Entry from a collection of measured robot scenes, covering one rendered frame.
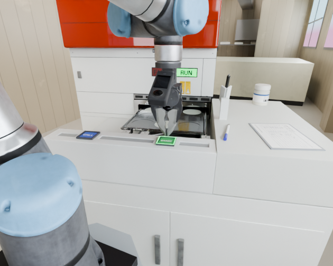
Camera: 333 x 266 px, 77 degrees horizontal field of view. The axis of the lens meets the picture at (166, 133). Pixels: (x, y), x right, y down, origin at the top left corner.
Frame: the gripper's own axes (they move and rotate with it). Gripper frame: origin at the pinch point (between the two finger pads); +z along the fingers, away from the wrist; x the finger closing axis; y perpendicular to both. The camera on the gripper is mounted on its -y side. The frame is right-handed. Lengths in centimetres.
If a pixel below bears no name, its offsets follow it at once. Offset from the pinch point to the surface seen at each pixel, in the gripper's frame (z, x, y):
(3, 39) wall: -29, 228, 178
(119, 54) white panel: -20, 36, 58
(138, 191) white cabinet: 19.8, 8.5, -4.1
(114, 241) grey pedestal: 17.4, 7.5, -25.0
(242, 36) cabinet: -53, -135, 795
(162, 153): 4.9, 0.6, -4.2
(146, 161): 8.1, 5.5, -4.2
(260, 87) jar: -6, -36, 48
